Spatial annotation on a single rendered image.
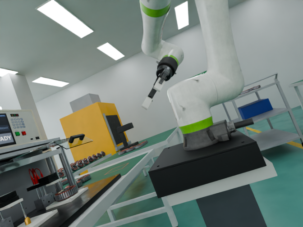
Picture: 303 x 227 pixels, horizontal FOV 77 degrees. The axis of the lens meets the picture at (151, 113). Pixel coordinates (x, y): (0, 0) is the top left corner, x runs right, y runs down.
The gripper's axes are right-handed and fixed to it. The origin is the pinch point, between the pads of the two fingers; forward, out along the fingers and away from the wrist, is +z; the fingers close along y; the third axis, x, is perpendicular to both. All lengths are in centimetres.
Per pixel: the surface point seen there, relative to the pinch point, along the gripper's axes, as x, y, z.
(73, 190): -9, -50, 35
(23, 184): -34, -70, 41
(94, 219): 5, -25, 45
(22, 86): -260, -383, -170
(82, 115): -99, -359, -168
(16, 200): -26, -41, 50
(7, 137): -50, -47, 29
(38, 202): -21, -62, 46
